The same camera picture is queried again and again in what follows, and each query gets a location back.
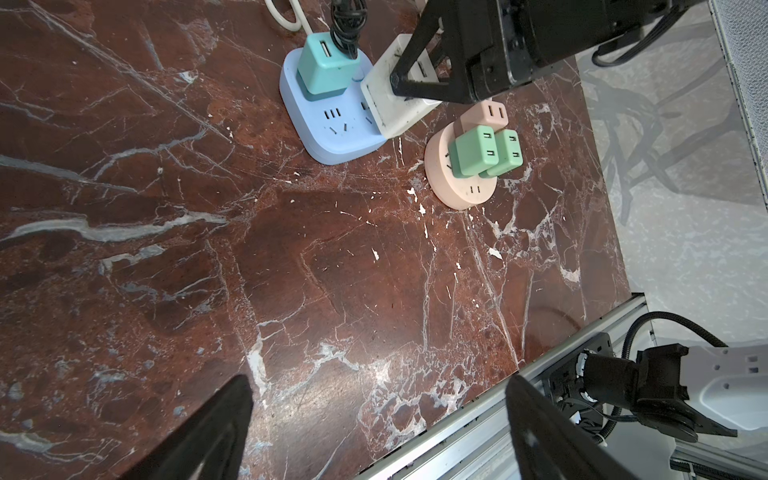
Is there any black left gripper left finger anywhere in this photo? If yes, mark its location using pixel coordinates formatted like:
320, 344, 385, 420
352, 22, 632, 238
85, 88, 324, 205
122, 374, 254, 479

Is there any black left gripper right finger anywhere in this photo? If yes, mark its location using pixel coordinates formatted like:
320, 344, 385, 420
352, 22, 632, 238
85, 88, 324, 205
505, 375, 635, 480

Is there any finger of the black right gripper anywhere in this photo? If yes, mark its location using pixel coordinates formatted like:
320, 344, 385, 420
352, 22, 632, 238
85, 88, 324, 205
390, 1, 478, 104

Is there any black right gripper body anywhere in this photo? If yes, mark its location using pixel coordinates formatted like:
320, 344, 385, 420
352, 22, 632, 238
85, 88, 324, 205
469, 1, 536, 99

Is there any pink charger adapter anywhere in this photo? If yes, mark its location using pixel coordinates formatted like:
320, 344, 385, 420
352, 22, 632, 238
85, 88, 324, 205
456, 100, 509, 135

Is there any black small cable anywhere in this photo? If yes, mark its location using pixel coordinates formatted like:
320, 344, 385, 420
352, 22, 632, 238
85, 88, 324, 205
329, 0, 368, 60

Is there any green charger adapter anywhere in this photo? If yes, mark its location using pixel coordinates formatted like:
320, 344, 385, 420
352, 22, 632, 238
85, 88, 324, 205
482, 129, 523, 178
448, 125, 499, 178

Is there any white charger adapter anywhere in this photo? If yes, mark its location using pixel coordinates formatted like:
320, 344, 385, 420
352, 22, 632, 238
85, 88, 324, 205
361, 34, 441, 139

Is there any teal charger adapter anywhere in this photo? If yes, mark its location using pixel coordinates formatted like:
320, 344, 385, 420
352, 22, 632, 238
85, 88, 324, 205
297, 32, 360, 101

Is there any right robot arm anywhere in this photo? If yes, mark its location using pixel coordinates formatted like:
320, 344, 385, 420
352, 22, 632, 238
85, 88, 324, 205
386, 0, 694, 104

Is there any right base wiring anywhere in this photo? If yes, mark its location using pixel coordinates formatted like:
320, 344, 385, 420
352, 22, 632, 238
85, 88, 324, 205
542, 310, 768, 445

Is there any pink round power strip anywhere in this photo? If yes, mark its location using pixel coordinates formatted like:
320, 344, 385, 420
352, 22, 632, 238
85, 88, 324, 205
424, 123, 497, 210

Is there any blue square power strip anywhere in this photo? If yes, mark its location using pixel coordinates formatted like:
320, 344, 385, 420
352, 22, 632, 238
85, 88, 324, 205
279, 48, 386, 165

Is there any aluminium front rail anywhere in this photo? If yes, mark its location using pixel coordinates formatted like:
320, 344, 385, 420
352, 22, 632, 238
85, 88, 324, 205
353, 292, 652, 480

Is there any white plug cable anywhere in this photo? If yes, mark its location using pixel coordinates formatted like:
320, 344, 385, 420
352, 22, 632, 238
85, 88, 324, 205
263, 0, 314, 36

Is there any white wire mesh basket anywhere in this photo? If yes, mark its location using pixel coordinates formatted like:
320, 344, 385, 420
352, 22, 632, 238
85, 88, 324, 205
709, 0, 767, 197

